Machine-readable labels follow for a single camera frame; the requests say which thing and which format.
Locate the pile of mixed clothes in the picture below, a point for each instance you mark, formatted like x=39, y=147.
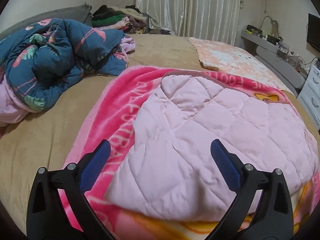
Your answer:
x=112, y=20

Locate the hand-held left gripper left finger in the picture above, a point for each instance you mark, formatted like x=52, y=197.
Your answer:
x=96, y=165

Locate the black television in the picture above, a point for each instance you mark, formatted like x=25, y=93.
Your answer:
x=314, y=32

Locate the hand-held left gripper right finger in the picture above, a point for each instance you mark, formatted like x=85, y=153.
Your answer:
x=225, y=167

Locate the peach patterned blanket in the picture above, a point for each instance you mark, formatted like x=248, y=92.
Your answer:
x=225, y=55

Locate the pink printed fleece blanket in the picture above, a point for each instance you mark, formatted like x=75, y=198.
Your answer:
x=120, y=92

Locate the gooseneck desk lamp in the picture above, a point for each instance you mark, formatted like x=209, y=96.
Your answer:
x=275, y=23

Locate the white pleated curtain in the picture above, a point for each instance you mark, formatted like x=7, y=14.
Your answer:
x=187, y=5

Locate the blue floral duvet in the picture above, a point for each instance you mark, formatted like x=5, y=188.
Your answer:
x=50, y=55

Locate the white drawer cabinet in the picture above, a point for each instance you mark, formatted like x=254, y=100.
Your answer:
x=311, y=90

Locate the pink quilted jacket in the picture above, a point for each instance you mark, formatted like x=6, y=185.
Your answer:
x=187, y=130

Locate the grey pillow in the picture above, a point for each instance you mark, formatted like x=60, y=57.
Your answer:
x=62, y=12

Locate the clutter of small shelf items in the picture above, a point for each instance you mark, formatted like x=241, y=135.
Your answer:
x=282, y=47

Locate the grey headboard shelf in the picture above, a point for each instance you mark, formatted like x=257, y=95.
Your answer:
x=275, y=55

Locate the bed with tan sheet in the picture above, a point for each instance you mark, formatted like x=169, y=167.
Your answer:
x=62, y=110

